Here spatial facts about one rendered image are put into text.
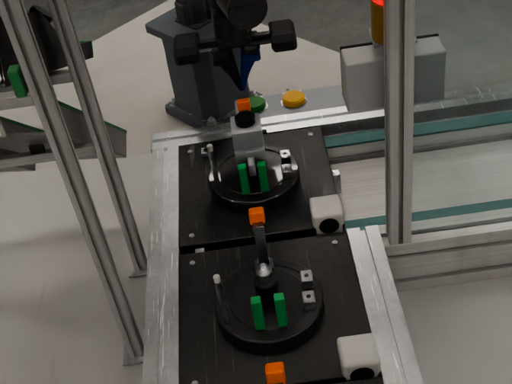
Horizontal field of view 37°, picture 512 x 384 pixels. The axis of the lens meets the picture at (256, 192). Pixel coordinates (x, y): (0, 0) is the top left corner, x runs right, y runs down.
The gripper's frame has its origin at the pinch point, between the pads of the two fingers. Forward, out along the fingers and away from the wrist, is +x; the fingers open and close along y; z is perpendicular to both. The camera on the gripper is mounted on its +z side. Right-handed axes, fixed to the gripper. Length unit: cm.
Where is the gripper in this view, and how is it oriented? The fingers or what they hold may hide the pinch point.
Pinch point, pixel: (239, 71)
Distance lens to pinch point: 120.9
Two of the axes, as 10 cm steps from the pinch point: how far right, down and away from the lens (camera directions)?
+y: -9.9, 1.3, 0.3
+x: 1.2, 7.5, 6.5
